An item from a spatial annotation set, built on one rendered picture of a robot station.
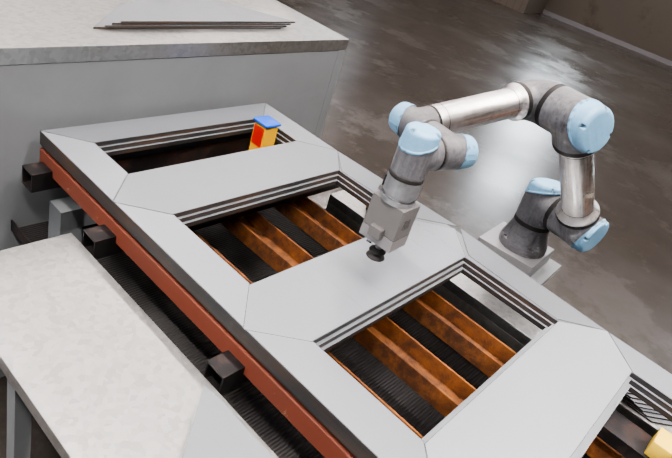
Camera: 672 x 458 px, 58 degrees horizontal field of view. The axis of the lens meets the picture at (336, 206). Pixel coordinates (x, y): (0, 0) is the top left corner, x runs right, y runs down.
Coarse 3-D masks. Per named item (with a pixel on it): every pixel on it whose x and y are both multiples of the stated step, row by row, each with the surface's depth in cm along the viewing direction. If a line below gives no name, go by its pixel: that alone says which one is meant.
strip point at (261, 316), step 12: (252, 288) 119; (252, 300) 116; (264, 300) 117; (252, 312) 114; (264, 312) 114; (276, 312) 115; (252, 324) 111; (264, 324) 112; (276, 324) 113; (288, 324) 114; (288, 336) 111; (300, 336) 112
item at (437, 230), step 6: (420, 222) 161; (426, 222) 162; (426, 228) 159; (432, 228) 160; (438, 228) 161; (444, 228) 162; (438, 234) 158; (444, 234) 159; (450, 234) 160; (444, 240) 156; (450, 240) 157; (456, 240) 158; (450, 246) 155; (456, 246) 156; (462, 252) 154
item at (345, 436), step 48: (48, 144) 146; (96, 144) 150; (144, 144) 160; (96, 192) 135; (288, 192) 160; (144, 240) 126; (192, 288) 118; (432, 288) 142; (240, 336) 111; (336, 336) 117; (288, 384) 105; (624, 384) 128; (336, 432) 99; (432, 432) 104
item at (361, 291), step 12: (312, 264) 132; (324, 264) 133; (336, 264) 134; (324, 276) 129; (336, 276) 130; (348, 276) 132; (360, 276) 133; (348, 288) 128; (360, 288) 129; (372, 288) 130; (360, 300) 126; (372, 300) 127; (384, 300) 128
